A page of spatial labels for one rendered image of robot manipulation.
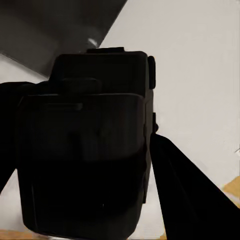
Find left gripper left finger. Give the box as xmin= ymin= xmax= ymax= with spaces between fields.
xmin=0 ymin=135 xmax=17 ymax=193

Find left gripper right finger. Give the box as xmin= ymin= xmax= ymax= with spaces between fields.
xmin=149 ymin=133 xmax=240 ymax=240

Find digital camera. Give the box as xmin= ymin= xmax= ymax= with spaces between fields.
xmin=0 ymin=47 xmax=159 ymax=240

